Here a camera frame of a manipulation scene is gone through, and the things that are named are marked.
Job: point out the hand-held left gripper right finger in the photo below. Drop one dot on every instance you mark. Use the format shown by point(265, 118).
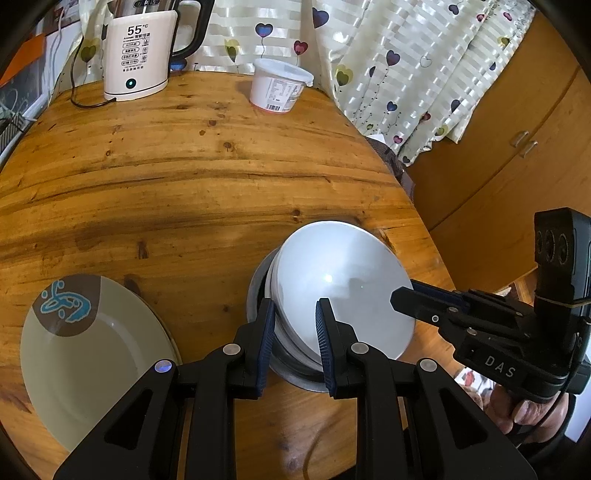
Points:
point(323, 341)

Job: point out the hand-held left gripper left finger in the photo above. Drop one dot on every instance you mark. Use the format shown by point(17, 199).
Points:
point(267, 341)

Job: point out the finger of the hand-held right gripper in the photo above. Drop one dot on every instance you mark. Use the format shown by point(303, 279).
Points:
point(438, 291)
point(415, 302)

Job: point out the white bowl with blue stripe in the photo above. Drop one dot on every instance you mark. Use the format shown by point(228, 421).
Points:
point(272, 286)
point(341, 272)

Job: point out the person's right hand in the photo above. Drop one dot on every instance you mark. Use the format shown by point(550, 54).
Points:
point(526, 413)

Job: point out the wooden cabinet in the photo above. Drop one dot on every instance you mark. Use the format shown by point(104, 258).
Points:
point(508, 194)

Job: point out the heart print curtain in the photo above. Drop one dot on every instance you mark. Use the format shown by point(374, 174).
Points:
point(392, 55)

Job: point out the white plastic tub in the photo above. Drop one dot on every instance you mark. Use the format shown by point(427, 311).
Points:
point(277, 87)

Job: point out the white electric kettle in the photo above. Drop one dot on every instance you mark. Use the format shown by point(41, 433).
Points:
point(138, 50)

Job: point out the orange container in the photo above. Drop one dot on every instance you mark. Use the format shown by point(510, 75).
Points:
point(27, 60)

